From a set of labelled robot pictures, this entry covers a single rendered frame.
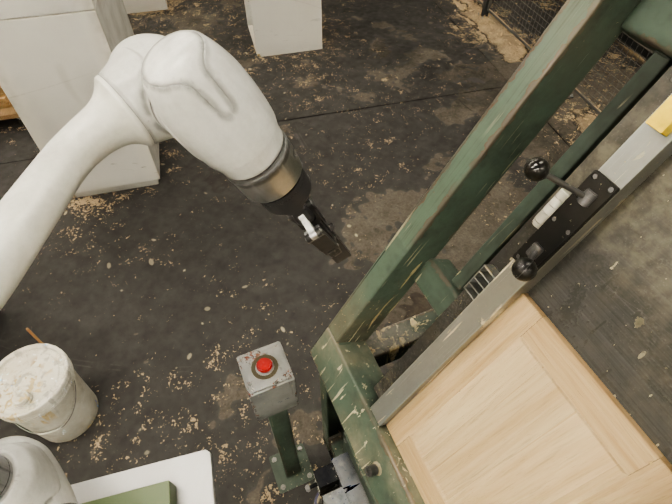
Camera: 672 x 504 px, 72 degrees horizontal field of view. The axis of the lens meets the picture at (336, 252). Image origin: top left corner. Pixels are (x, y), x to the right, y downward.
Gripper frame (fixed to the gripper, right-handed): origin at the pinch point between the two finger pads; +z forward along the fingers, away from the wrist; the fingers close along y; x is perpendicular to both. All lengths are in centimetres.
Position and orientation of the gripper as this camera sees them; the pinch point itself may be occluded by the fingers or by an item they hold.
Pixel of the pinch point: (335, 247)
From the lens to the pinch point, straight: 78.1
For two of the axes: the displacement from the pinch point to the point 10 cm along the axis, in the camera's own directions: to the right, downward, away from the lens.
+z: 3.9, 4.5, 8.0
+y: -3.6, -7.3, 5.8
